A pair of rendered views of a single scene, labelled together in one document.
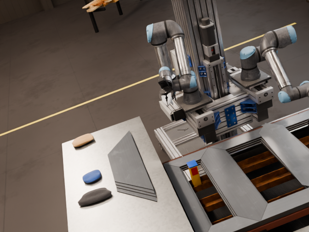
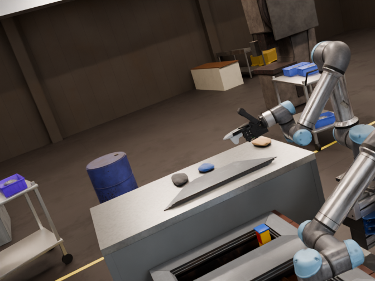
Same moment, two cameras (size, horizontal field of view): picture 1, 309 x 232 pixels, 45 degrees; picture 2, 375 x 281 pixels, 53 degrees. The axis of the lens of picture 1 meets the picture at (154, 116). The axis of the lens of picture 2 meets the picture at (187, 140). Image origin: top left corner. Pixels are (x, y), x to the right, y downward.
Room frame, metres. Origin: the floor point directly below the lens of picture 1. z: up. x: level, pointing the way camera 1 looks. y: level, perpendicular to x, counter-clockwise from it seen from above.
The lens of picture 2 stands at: (1.45, -1.77, 1.93)
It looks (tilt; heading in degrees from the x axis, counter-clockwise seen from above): 16 degrees down; 81
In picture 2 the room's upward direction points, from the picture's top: 18 degrees counter-clockwise
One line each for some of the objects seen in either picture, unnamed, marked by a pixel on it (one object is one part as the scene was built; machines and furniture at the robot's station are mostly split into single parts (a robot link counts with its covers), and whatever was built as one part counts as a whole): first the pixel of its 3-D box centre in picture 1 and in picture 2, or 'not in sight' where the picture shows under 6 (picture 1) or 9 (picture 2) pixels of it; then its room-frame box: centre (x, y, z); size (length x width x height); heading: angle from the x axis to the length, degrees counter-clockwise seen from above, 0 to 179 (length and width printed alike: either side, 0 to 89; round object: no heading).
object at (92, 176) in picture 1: (92, 176); (205, 167); (1.86, 0.47, 1.06); 0.12 x 0.10 x 0.03; 109
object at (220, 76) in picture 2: not in sight; (215, 75); (4.63, 9.34, 0.34); 2.02 x 0.65 x 0.69; 100
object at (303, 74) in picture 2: not in sight; (312, 101); (3.95, 2.74, 0.52); 1.11 x 0.65 x 1.05; 93
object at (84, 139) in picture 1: (82, 140); (261, 141); (2.29, 0.54, 1.07); 0.16 x 0.10 x 0.04; 99
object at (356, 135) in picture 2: (187, 80); (363, 141); (2.46, -0.31, 1.20); 0.13 x 0.12 x 0.14; 82
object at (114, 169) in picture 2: not in sight; (116, 187); (1.12, 2.70, 0.39); 0.51 x 0.51 x 0.77
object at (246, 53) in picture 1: (248, 56); not in sight; (2.55, -0.81, 1.20); 0.13 x 0.12 x 0.14; 90
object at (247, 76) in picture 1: (249, 71); not in sight; (2.55, -0.80, 1.09); 0.15 x 0.15 x 0.10
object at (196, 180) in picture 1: (195, 176); (266, 246); (1.92, -0.15, 0.78); 0.05 x 0.05 x 0.19; 6
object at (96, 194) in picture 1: (94, 195); (179, 178); (1.67, 0.45, 1.06); 0.20 x 0.10 x 0.03; 92
